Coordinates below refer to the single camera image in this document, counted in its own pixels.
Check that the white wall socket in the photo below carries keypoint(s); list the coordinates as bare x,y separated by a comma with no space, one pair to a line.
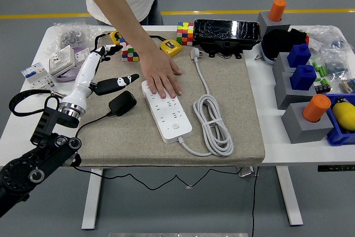
61,60

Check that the blue square peg block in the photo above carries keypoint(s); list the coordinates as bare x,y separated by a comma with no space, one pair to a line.
303,77
299,55

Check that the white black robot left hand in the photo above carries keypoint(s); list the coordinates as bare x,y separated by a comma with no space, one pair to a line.
84,73

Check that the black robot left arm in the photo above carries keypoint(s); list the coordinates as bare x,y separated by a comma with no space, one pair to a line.
22,170

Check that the orange cylinder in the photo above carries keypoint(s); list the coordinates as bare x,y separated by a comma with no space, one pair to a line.
316,108
277,9

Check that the white table leg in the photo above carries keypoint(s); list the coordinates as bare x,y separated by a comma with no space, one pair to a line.
93,198
289,198

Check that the white power strip board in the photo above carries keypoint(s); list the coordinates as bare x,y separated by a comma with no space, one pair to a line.
169,120

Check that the silver metal bracket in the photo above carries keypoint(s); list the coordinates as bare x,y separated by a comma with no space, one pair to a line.
247,171

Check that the black power adapter plug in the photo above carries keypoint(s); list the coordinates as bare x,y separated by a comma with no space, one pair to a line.
123,103

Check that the white wall switch panel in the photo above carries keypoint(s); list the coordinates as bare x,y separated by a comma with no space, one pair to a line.
80,55

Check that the blue plastic bin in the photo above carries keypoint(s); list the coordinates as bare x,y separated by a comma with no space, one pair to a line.
338,138

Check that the small metal clip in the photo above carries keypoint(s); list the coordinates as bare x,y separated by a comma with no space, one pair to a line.
259,57

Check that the dark small electronic component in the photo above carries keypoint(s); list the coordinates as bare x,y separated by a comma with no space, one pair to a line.
323,87

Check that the purple tape roll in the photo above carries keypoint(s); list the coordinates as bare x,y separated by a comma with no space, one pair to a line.
66,77

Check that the green plastic peg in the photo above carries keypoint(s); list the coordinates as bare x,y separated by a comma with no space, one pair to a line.
324,74
315,66
321,70

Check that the clear bag of metal nuts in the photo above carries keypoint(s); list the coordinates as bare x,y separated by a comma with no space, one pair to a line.
70,37

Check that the clear bag of blue parts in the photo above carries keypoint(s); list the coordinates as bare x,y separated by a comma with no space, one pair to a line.
337,67

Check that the white circuit breaker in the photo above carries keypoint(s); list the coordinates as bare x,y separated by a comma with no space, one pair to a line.
36,77

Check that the clear bag of brown parts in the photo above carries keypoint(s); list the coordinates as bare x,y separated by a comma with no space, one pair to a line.
348,85

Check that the person's right hand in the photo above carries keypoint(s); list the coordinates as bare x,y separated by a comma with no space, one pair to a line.
161,73

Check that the person's right forearm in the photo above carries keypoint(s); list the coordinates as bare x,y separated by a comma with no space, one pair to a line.
119,12

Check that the clear bag of small parts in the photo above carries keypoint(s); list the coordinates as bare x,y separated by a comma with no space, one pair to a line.
327,37

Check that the black table control panel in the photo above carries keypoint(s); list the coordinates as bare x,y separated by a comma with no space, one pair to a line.
335,168

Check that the white blue round device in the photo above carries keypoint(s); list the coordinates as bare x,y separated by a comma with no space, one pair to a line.
267,59

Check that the yellow toy fruit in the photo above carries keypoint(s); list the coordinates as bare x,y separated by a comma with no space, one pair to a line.
344,115

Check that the colourful puzzle cube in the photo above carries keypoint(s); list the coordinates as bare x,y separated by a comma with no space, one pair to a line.
185,34
130,55

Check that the grey block with hole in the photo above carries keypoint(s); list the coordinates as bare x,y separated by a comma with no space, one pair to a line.
299,131
285,92
264,22
280,66

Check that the black cap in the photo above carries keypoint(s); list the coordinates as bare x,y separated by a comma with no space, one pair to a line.
277,42

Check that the black device cracked screen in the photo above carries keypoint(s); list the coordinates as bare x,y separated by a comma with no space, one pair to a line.
227,30

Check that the yellow tape measure black face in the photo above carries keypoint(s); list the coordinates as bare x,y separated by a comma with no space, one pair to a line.
115,35

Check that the yellow tape measure clear window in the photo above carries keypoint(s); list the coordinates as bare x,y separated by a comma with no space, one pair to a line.
170,47

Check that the grey-brown mat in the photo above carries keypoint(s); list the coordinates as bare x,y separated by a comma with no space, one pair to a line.
124,142

